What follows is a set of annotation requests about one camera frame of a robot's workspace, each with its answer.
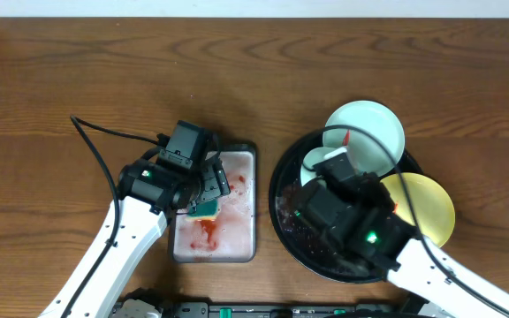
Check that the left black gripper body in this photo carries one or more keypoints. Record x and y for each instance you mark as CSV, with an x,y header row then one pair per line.
x,y
213,185

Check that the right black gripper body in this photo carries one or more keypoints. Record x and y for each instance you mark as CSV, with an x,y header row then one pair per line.
x,y
372,200

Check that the green yellow sponge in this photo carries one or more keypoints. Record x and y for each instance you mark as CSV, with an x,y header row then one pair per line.
x,y
206,211

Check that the mint plate front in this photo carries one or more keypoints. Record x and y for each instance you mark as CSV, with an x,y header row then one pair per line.
x,y
314,157

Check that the mint plate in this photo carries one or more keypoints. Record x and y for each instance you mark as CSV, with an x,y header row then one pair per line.
x,y
314,157
378,121

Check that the yellow plate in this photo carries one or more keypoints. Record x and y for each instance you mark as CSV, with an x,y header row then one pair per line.
x,y
433,206

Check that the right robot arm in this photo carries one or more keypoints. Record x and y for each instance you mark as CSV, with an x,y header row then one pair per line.
x,y
430,273

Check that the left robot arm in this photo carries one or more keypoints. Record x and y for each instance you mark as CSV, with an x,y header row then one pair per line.
x,y
149,196

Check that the rectangular soapy water tray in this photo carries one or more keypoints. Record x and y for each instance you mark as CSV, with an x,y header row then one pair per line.
x,y
229,235

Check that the round black serving tray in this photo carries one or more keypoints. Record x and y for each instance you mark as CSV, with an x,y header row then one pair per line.
x,y
290,221

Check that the mint plate rear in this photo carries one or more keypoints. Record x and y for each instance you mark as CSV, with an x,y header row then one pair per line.
x,y
378,121

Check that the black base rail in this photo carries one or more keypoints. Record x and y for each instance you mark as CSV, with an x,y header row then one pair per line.
x,y
205,310

